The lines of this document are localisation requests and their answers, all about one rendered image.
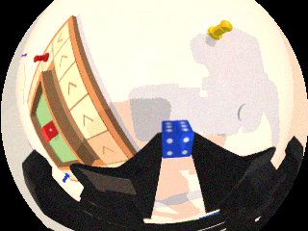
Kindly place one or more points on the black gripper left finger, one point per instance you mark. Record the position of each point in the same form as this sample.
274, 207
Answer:
137, 179

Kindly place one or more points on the blue die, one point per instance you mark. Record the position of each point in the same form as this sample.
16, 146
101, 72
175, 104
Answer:
177, 138

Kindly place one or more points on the red pawn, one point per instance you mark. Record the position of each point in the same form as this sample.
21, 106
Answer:
40, 58

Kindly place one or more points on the red die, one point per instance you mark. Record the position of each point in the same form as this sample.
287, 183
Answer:
49, 131

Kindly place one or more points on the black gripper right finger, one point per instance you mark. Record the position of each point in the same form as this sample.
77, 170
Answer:
220, 171

